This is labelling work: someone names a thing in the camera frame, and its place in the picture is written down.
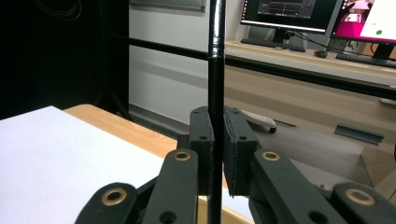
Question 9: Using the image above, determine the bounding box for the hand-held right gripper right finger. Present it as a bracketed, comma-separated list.
[222, 106, 262, 199]

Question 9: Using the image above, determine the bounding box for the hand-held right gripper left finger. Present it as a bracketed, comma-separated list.
[177, 105, 216, 197]

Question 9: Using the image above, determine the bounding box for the black pen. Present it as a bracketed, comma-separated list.
[206, 0, 228, 224]

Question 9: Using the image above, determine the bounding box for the white and black floor device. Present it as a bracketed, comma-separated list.
[240, 108, 277, 134]

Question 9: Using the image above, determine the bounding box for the light wooden desk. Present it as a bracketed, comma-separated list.
[224, 39, 396, 147]

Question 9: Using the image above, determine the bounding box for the black keyboard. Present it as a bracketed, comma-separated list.
[239, 37, 307, 53]
[334, 51, 396, 70]

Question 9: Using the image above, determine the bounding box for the dark-screen computer monitor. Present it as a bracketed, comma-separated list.
[239, 0, 344, 35]

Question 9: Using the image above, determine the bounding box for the black curtain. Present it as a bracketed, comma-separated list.
[0, 0, 131, 121]

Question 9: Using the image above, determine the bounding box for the pink-screen computer monitor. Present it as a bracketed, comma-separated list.
[330, 0, 396, 45]

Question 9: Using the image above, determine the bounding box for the black metal rail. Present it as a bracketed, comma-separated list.
[128, 36, 396, 102]

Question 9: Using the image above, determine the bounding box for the green metal floor bracket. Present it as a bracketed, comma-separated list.
[333, 123, 385, 146]

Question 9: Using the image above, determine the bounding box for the coiled black cable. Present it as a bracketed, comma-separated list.
[33, 0, 83, 21]

